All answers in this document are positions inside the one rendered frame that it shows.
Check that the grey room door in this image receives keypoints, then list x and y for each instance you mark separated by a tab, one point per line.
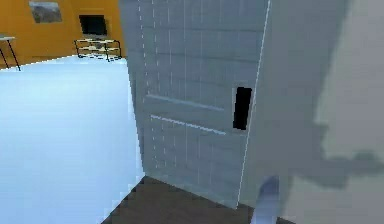
186	100

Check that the grey framed wall picture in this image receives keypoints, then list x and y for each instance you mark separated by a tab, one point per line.
45	11

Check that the black television set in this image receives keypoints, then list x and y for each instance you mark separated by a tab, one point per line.
93	25

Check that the grey table with black legs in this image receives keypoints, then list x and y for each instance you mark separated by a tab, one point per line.
8	50

